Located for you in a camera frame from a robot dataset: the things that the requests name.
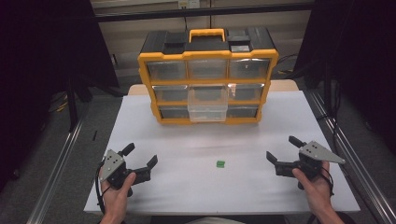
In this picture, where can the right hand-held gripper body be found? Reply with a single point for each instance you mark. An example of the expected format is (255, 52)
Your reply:
(317, 154)

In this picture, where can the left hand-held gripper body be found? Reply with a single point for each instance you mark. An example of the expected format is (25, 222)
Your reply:
(112, 165)

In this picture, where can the small green block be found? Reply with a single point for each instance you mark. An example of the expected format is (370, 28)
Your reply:
(220, 164)

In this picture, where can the clear plastic drawer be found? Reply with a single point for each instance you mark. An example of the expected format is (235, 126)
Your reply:
(207, 109)

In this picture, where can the yellow black drawer organizer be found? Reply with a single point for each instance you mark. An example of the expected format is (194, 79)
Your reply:
(174, 46)

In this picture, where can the person's left hand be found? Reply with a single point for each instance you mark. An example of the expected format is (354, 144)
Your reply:
(115, 200)

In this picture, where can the person's right hand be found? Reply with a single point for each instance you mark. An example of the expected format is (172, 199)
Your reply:
(317, 193)

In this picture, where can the grid of clear drawers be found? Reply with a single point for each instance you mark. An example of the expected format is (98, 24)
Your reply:
(166, 70)

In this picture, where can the black curtain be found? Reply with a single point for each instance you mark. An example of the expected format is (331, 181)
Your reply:
(358, 62)
(37, 62)

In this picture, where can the black horizontal bar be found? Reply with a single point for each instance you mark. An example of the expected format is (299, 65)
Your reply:
(155, 14)

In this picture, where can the metal floor rail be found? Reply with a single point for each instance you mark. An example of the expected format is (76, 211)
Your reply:
(364, 174)
(53, 180)

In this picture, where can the white wall outlet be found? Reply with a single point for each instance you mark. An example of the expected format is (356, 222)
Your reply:
(188, 3)

